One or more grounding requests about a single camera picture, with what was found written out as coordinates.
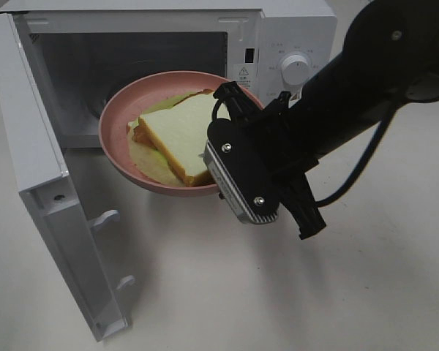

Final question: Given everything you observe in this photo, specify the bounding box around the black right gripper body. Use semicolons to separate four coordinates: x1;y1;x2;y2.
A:
241;91;318;188

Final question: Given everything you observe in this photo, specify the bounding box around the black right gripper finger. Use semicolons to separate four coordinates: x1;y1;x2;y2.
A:
212;81;263;127
277;173;326;240

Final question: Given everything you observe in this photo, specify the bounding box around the toast sandwich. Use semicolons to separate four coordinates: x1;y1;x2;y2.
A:
127;89;217;187

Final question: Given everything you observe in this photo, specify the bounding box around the pink round plate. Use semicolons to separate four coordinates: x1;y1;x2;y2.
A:
98;71;264;199

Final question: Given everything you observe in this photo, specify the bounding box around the white microwave door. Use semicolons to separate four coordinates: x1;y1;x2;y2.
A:
0;13;129;341

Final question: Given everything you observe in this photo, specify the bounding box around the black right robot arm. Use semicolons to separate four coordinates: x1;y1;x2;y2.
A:
203;1;439;239

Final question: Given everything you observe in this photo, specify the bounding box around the white warning label sticker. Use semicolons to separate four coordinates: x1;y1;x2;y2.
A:
233;64;253;90

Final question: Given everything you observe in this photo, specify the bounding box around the upper white power knob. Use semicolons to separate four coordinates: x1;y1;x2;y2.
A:
280;53;310;86

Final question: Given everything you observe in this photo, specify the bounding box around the glass microwave turntable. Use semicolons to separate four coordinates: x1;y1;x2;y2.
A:
87;87;113;118

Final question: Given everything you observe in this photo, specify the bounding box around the white microwave oven body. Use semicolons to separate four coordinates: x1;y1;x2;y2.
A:
0;1;337;152

